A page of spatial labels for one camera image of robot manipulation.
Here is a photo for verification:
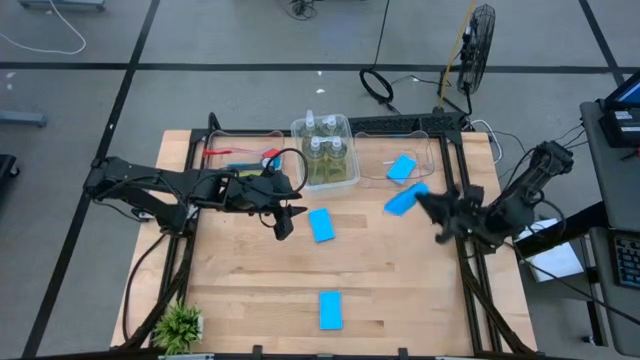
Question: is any black device box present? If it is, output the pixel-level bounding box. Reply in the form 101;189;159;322
598;107;640;149

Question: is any coiled black cable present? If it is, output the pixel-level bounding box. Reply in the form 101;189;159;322
358;67;396;106

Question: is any grey desk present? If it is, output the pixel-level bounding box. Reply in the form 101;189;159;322
579;99;640;357

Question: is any black hanging cable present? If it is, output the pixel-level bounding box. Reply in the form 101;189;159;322
369;0;392;71

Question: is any blue dish brush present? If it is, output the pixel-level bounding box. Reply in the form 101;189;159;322
227;157;286;171

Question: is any tall clear plastic bin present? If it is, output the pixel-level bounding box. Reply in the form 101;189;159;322
290;113;361;194

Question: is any laptop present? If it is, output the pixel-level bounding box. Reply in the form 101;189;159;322
602;72;640;114

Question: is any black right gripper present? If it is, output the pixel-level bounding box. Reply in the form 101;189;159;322
415;184;489;245

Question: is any white paper box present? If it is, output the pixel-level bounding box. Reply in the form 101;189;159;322
512;217;585;284

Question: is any white power cable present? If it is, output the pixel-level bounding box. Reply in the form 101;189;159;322
469;118;504;165

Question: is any black wheeled base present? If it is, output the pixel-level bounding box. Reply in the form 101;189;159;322
0;153;21;194

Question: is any shallow clear plastic bin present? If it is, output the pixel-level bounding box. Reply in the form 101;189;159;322
353;129;436;189
205;128;289;187

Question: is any grey cart base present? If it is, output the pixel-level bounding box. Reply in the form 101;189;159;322
17;0;107;12

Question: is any grey floor bar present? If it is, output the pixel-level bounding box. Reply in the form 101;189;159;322
0;110;49;129

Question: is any black keyboard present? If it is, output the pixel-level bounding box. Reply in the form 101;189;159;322
608;232;640;291

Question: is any white floor cable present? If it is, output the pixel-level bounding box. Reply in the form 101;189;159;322
0;0;87;56

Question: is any clear yellow dish soap bottle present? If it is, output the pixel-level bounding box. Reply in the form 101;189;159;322
327;134;351;184
322;113;344;141
301;108;321;141
304;134;329;185

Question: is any black cable bundle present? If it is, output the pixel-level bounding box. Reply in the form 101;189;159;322
279;0;321;21

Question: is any black floor fan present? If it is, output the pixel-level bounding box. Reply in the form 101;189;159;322
457;3;497;96

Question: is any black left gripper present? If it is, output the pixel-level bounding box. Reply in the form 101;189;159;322
234;174;308;242

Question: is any red and clear dish brush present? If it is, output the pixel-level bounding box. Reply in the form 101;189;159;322
202;146;282;160

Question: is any black desk support bar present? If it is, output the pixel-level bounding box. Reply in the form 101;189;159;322
514;202;609;259

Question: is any blue sponge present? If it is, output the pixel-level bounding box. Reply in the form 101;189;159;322
307;207;336;245
386;153;418;185
318;290;344;332
383;182;430;218

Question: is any small green potted plant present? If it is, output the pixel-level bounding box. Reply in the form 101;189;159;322
151;299;205;356

